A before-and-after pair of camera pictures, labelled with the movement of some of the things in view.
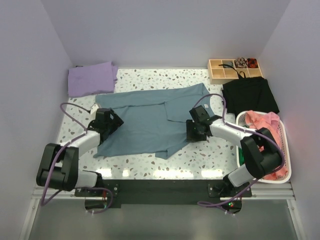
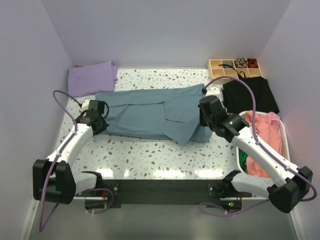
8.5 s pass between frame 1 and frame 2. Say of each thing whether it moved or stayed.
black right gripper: moved
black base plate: stayed
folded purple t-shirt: stayed
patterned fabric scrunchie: stayed
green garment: stayed
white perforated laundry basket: stayed
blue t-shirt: moved
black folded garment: stayed
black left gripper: moved
